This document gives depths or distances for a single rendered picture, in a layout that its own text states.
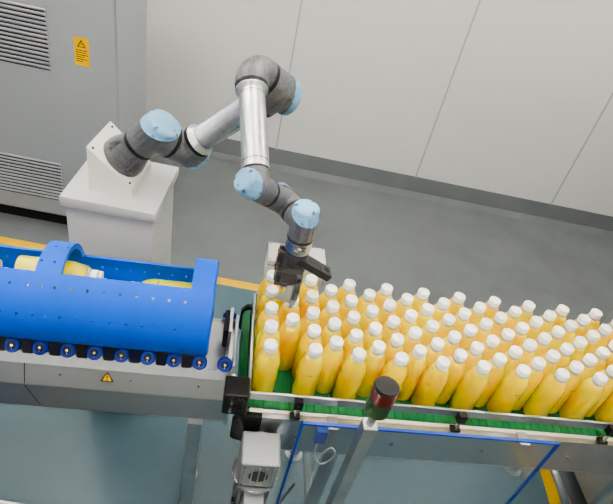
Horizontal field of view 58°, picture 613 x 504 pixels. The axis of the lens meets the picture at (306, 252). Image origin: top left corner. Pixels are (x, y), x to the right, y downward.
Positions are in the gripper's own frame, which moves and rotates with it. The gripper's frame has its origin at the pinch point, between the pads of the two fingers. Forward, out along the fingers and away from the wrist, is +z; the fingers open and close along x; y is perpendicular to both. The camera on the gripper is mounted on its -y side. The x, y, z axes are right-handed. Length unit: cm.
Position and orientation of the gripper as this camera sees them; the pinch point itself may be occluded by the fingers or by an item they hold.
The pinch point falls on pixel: (292, 299)
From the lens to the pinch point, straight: 171.2
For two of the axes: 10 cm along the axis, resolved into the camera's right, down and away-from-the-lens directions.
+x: 0.3, 6.4, -7.7
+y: -9.8, -1.3, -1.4
